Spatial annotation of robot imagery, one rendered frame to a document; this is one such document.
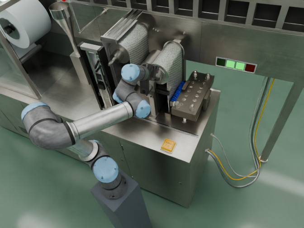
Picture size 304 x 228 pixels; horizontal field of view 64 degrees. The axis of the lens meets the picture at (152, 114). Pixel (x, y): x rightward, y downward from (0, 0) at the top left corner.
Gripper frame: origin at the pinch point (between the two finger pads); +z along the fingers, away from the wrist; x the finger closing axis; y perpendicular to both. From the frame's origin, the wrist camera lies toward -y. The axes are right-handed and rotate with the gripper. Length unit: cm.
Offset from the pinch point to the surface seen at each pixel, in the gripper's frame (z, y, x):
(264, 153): 112, -51, -77
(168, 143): 7.5, -37.3, -14.2
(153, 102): 13.6, -16.6, 4.4
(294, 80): 35, 16, -72
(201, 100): 25.1, -8.8, -23.4
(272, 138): 96, -32, -77
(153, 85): 5.4, -5.2, 3.5
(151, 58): 16.2, 10.5, 13.2
